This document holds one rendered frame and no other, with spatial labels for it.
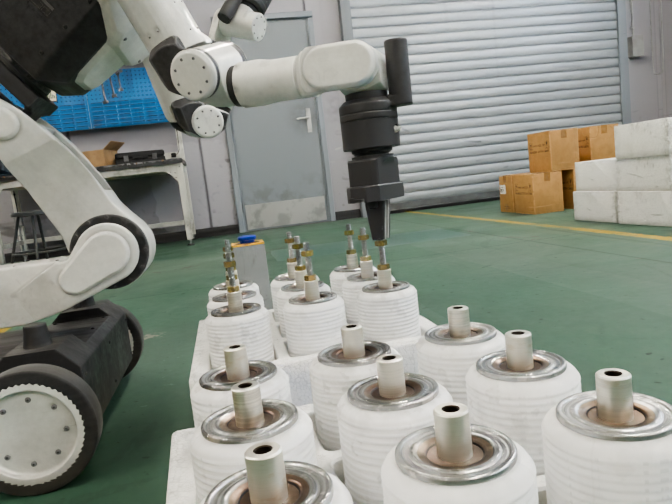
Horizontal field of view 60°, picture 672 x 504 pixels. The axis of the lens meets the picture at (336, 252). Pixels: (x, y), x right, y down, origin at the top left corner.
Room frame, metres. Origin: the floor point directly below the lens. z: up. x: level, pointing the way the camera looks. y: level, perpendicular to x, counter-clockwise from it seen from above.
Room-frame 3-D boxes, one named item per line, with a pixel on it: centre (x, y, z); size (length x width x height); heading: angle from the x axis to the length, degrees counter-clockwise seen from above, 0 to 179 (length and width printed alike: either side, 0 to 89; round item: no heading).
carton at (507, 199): (4.78, -1.58, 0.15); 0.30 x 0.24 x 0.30; 99
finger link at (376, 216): (0.90, -0.07, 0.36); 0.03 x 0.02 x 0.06; 59
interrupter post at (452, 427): (0.35, -0.06, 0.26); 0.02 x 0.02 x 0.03
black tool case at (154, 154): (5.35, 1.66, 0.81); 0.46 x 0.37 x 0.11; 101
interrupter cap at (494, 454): (0.35, -0.06, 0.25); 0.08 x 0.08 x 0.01
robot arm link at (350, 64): (0.91, -0.04, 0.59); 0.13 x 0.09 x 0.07; 70
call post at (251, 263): (1.27, 0.19, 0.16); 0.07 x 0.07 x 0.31; 10
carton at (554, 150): (4.48, -1.74, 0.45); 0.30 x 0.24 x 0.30; 12
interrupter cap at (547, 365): (0.49, -0.15, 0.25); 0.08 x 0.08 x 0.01
